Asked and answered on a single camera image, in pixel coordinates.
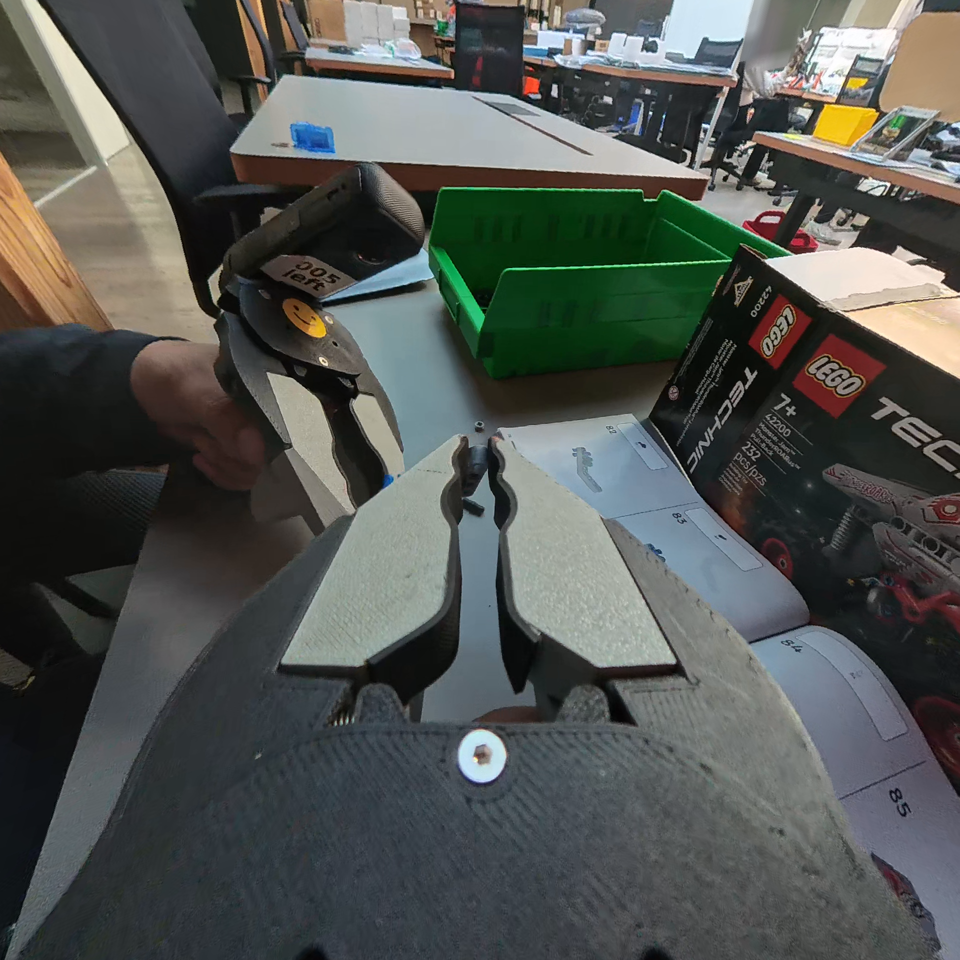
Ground person's left forearm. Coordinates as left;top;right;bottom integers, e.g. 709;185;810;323
0;324;189;571

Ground pale paper sheet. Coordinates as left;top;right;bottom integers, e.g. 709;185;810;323
322;251;436;301

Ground stack of white boxes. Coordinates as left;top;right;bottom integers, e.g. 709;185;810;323
341;0;414;42

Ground wooden-edged work table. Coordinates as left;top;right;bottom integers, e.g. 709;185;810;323
752;131;960;252

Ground black mesh panel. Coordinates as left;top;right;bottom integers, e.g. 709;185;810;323
453;3;526;95

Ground grey table with wooden edge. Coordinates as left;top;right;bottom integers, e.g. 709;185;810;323
228;75;710;202

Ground lego instruction booklet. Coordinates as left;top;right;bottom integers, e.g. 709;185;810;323
495;416;960;946

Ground person's left hand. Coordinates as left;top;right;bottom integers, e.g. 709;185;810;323
131;341;265;490

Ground yellow plastic bin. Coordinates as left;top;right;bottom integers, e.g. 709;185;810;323
813;103;879;147

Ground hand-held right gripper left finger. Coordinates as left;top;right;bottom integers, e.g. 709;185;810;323
279;435;470;706

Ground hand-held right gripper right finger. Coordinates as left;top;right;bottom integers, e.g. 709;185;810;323
487;435;680;723

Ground red basket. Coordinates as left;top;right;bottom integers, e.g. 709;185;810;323
742;211;819;252

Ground wooden panel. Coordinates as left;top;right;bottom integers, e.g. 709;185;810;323
0;153;114;331

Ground green plastic bin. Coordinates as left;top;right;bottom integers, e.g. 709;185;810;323
427;187;789;380

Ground lego set box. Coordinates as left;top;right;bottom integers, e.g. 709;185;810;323
648;243;960;796

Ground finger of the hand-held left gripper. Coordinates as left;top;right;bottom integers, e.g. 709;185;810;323
266;371;369;535
322;369;407;507

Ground black office chair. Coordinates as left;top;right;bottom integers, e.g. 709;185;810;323
41;0;301;316

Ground framed picture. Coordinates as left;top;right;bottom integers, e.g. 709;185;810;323
851;105;940;162

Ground cardboard box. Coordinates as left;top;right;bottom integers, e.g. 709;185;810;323
877;11;960;125

